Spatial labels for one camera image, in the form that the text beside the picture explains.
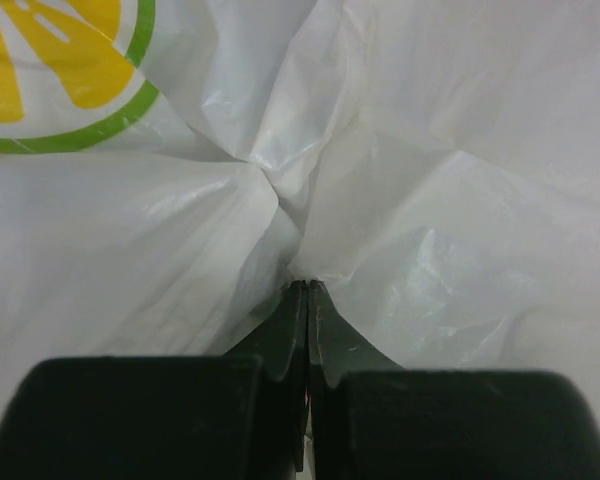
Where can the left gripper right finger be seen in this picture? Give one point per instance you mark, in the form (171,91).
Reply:
(374,419)

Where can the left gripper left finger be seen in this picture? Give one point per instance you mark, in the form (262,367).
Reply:
(239,415)

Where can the white plastic bag with fruit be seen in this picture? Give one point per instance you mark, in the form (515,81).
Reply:
(167,166)

